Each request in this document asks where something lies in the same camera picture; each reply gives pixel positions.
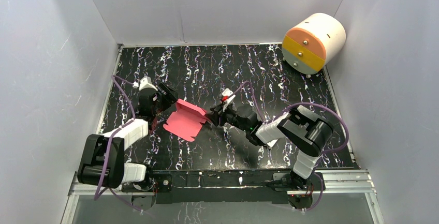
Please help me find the small white plastic clip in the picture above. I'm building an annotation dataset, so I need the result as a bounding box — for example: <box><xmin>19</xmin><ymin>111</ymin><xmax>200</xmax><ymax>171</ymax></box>
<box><xmin>266</xmin><ymin>139</ymin><xmax>278</xmax><ymax>149</ymax></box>

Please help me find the pink paper box sheet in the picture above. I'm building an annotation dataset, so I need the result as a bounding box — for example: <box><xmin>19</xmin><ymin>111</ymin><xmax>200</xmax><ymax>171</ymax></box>
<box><xmin>163</xmin><ymin>99</ymin><xmax>207</xmax><ymax>142</ymax></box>

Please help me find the aluminium front rail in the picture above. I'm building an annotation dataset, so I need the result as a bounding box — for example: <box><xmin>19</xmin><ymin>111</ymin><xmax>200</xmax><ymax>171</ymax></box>
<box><xmin>68</xmin><ymin>169</ymin><xmax>376</xmax><ymax>197</ymax></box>

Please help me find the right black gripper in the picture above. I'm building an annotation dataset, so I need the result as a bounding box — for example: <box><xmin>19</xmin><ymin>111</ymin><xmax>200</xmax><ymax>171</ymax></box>
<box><xmin>204</xmin><ymin>101</ymin><xmax>248</xmax><ymax>133</ymax></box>

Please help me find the round drawer cabinet toy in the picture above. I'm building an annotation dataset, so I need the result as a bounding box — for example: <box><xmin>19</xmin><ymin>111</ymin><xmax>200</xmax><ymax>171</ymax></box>
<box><xmin>282</xmin><ymin>13</ymin><xmax>346</xmax><ymax>76</ymax></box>

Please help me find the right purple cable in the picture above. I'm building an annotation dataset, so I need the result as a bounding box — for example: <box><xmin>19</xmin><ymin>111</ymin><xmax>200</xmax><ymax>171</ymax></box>
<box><xmin>228</xmin><ymin>81</ymin><xmax>350</xmax><ymax>212</ymax></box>

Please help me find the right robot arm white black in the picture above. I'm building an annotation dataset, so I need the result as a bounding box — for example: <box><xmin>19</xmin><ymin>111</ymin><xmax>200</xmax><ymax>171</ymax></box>
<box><xmin>206</xmin><ymin>104</ymin><xmax>333</xmax><ymax>191</ymax></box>

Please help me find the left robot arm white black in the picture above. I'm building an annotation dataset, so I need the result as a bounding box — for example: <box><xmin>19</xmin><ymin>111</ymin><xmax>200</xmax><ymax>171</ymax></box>
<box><xmin>77</xmin><ymin>83</ymin><xmax>178</xmax><ymax>191</ymax></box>

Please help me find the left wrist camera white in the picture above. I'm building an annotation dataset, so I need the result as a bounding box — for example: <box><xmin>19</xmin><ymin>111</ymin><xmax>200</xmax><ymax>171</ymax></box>
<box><xmin>138</xmin><ymin>76</ymin><xmax>157</xmax><ymax>93</ymax></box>

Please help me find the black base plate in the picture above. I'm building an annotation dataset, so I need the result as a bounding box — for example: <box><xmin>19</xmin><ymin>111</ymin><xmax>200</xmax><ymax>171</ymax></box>
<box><xmin>122</xmin><ymin>169</ymin><xmax>321</xmax><ymax>204</ymax></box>

